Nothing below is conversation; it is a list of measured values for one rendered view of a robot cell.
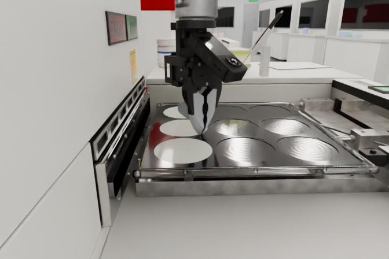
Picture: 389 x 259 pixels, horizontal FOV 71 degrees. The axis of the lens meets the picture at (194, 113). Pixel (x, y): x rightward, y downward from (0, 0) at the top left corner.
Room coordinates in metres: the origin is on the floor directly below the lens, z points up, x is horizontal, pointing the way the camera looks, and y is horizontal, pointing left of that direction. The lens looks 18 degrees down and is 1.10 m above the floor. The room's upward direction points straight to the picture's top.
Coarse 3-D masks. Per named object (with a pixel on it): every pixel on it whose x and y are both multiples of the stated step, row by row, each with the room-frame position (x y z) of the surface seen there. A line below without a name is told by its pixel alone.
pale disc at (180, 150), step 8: (160, 144) 0.45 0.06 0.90; (168, 144) 0.45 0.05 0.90; (176, 144) 0.45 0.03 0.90; (184, 144) 0.45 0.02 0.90; (192, 144) 0.45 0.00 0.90; (200, 144) 0.45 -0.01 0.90; (208, 144) 0.45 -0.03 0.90; (160, 152) 0.42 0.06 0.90; (168, 152) 0.42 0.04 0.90; (176, 152) 0.42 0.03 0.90; (184, 152) 0.42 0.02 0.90; (192, 152) 0.42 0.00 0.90; (200, 152) 0.42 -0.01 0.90; (208, 152) 0.42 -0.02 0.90; (168, 160) 0.39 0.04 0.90; (176, 160) 0.39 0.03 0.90; (184, 160) 0.39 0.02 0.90; (192, 160) 0.39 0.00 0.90; (200, 160) 0.39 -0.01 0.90
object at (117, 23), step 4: (108, 16) 0.41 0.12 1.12; (112, 16) 0.43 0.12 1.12; (116, 16) 0.46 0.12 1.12; (120, 16) 0.49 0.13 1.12; (112, 20) 0.43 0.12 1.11; (116, 20) 0.46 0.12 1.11; (120, 20) 0.49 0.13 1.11; (124, 20) 0.52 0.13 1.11; (112, 24) 0.43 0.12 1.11; (116, 24) 0.46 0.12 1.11; (120, 24) 0.48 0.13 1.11; (124, 24) 0.52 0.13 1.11; (112, 28) 0.43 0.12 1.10; (116, 28) 0.45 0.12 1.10; (120, 28) 0.48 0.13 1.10; (124, 28) 0.51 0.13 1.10; (112, 32) 0.43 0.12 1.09; (116, 32) 0.45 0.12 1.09; (120, 32) 0.48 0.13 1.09; (124, 32) 0.51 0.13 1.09; (112, 36) 0.42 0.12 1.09; (116, 36) 0.45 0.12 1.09; (120, 36) 0.48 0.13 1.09; (124, 36) 0.51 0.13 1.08; (112, 40) 0.42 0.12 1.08; (116, 40) 0.45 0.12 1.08
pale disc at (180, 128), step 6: (174, 120) 0.58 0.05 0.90; (180, 120) 0.58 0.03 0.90; (186, 120) 0.58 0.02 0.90; (162, 126) 0.54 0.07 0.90; (168, 126) 0.54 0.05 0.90; (174, 126) 0.54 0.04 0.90; (180, 126) 0.54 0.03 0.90; (186, 126) 0.54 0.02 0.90; (168, 132) 0.50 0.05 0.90; (174, 132) 0.50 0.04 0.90; (180, 132) 0.50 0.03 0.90; (186, 132) 0.50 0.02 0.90; (192, 132) 0.50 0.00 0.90
